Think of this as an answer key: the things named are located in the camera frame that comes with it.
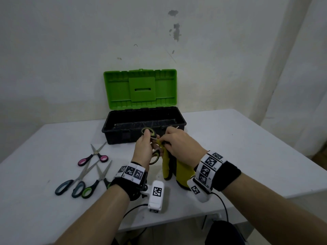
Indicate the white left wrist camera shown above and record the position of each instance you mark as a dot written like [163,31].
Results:
[156,195]

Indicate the person's left fingers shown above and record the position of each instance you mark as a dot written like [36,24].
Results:
[148,137]

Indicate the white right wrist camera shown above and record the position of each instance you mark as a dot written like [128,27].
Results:
[198,191]

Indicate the person's right fingers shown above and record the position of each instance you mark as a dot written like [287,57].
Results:
[165,142]

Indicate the white curtain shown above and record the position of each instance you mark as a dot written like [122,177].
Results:
[299,99]

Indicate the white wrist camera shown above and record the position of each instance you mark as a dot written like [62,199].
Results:
[198,191]
[156,195]

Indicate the black toolbox with green lid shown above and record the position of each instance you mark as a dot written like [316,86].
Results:
[143,119]

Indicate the black wristband with markers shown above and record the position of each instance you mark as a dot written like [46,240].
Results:
[130,176]
[217,170]

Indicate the person's right hand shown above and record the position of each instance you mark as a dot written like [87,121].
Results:
[182,146]

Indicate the person's left hand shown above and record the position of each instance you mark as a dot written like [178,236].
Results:
[142,151]

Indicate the yellow black work glove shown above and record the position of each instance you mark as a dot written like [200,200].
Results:
[184,172]

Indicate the person's left forearm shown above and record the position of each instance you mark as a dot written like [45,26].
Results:
[102,218]

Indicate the person's leg in dark trousers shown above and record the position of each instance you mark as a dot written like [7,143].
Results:
[224,233]

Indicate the person's right forearm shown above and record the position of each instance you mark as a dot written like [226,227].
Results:
[268,211]

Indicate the black right wristband with markers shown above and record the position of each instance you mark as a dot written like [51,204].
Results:
[217,170]

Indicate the black left wristband with markers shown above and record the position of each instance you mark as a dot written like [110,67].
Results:
[130,176]

